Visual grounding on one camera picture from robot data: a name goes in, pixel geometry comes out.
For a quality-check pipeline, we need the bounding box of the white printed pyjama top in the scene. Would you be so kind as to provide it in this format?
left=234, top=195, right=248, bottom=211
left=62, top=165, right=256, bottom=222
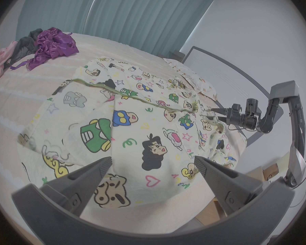
left=16, top=57, right=239, bottom=209

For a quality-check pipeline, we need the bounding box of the grey bedside table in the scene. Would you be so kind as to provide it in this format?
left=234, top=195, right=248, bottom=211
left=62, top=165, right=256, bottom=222
left=169, top=51, right=185, bottom=63

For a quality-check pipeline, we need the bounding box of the purple satin garment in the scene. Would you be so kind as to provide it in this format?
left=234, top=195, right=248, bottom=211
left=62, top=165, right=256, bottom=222
left=11, top=27, right=79, bottom=71

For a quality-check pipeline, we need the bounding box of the blue-green curtain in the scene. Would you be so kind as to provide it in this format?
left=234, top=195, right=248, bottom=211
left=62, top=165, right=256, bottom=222
left=84, top=0, right=225, bottom=57
left=15, top=0, right=104, bottom=39

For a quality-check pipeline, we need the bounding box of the black garment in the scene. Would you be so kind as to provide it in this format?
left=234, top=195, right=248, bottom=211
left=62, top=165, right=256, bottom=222
left=10, top=28, right=44, bottom=69

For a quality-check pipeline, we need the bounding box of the white printed pillow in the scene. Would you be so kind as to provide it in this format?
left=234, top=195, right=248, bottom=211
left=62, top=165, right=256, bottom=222
left=163, top=58, right=218, bottom=101

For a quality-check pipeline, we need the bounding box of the bed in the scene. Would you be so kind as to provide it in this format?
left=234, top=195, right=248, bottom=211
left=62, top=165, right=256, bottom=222
left=0, top=32, right=279, bottom=237

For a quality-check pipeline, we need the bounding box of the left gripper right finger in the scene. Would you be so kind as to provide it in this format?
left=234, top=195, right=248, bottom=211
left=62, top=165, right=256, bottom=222
left=194, top=156, right=264, bottom=215

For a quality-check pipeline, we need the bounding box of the pink garment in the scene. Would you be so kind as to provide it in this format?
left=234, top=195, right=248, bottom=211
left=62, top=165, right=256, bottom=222
left=0, top=40, right=19, bottom=84

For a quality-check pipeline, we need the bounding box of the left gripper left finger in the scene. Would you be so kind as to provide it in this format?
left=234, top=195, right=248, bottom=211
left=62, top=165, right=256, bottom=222
left=42, top=157, right=113, bottom=217

